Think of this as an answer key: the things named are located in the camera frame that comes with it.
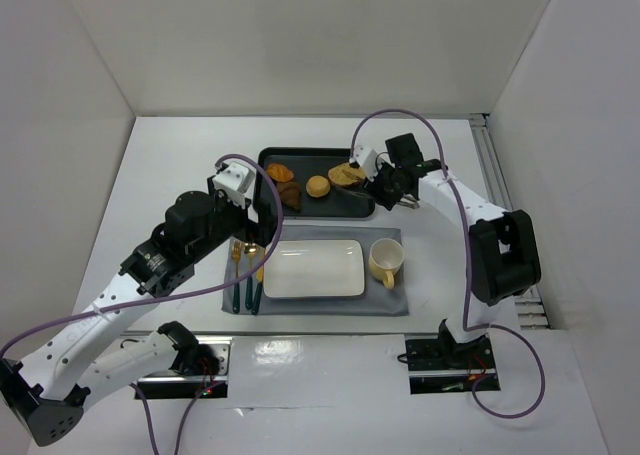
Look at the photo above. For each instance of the brown chocolate croissant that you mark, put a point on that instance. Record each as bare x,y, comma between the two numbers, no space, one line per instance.
290,194

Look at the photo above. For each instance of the gold fork green handle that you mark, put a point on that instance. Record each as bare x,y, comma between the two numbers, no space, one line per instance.
236,254

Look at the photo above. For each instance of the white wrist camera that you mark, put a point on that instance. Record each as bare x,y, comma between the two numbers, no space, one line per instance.
233,177
365,158

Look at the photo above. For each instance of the white rectangular plate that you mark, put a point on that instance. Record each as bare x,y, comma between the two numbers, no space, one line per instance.
312,269

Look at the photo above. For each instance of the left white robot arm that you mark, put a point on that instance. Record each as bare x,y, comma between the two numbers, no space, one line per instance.
50,389

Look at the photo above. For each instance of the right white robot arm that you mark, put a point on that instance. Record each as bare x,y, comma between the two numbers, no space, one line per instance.
501,256

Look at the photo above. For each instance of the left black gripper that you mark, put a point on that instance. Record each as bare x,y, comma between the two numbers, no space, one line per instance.
257,215

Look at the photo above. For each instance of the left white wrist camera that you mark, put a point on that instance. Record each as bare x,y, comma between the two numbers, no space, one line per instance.
233,177

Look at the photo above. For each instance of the speckled bread slice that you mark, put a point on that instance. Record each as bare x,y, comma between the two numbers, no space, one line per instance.
344,175

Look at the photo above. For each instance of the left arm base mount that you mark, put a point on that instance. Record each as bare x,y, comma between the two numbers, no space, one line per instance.
200,366

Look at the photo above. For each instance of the yellow mug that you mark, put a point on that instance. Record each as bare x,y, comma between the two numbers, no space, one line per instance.
386,257

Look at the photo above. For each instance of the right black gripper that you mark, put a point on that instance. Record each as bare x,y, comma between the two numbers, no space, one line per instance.
382,190

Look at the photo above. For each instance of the orange croissant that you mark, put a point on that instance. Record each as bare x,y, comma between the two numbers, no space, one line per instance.
280,173

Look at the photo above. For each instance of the black baking tray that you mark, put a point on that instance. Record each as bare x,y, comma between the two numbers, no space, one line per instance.
306,162

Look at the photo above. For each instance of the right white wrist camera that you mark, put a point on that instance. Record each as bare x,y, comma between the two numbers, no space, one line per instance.
365,158

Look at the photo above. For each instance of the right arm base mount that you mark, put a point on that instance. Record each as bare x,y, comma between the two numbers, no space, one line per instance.
438,365

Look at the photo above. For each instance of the metal tongs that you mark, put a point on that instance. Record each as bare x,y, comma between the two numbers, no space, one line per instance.
404,201

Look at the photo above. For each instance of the grey placemat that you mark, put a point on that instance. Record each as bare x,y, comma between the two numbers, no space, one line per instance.
376,299

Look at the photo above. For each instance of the round bun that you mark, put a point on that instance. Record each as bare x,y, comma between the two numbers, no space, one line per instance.
318,186

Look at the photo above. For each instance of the aluminium rail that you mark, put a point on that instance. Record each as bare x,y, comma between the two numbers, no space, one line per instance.
529,306

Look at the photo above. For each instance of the gold knife green handle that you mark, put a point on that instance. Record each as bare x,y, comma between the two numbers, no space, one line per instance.
258,291

